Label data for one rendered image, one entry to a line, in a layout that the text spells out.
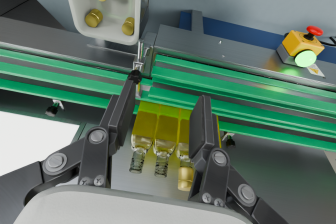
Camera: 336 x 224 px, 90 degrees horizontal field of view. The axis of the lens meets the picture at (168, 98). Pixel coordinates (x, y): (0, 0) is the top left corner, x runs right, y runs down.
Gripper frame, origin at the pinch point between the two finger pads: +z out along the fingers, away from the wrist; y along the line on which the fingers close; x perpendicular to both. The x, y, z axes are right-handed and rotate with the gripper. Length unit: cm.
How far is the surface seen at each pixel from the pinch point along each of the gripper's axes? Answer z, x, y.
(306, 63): 34, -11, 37
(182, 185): 3.1, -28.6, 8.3
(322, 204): 9, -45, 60
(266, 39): 54, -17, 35
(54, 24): 77, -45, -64
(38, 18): 80, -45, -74
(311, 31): 39, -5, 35
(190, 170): 6.4, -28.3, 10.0
